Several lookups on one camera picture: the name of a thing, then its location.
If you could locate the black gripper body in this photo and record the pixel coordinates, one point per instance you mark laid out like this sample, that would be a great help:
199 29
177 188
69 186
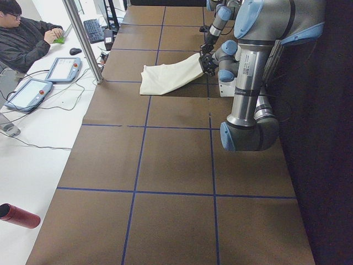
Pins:
210 64
208 39

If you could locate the red cylindrical bottle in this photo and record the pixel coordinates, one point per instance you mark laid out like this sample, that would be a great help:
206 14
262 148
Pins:
18 216

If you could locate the cream long sleeve cat shirt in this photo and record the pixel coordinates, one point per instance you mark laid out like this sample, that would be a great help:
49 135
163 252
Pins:
162 79

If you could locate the clear water bottle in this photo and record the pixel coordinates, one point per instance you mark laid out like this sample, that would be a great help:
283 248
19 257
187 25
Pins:
8 127

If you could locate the black computer mouse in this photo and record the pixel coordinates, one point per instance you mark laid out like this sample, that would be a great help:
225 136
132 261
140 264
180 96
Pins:
74 51

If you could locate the blue teach pendant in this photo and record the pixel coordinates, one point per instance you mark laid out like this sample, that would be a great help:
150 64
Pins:
29 96
64 70

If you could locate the small black box device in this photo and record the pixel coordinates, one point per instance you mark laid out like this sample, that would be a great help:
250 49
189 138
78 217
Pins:
108 39

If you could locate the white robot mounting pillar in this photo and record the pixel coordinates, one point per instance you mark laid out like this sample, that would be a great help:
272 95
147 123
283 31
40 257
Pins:
227 89

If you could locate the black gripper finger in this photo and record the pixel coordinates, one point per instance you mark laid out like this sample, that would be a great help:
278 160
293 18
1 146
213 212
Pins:
210 71
206 48

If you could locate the person in black jacket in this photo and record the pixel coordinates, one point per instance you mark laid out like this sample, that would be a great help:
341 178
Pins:
24 40

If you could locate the black keyboard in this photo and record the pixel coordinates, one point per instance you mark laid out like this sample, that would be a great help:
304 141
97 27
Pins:
93 31

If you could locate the far blue teach pendant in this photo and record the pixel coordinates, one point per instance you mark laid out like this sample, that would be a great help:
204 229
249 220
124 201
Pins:
64 70

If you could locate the near blue teach pendant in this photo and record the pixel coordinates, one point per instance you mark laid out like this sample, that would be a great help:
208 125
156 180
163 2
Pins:
29 96

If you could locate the aluminium frame post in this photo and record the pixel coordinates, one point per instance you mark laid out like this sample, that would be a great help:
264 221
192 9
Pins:
78 27

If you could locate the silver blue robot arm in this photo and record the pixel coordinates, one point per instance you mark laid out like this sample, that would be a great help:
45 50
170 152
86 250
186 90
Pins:
224 11
237 48

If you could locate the green small object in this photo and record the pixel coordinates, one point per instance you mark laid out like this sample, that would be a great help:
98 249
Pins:
60 40

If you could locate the brown paper table cover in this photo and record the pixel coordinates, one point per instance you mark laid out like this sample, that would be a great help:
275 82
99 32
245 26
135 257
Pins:
148 181

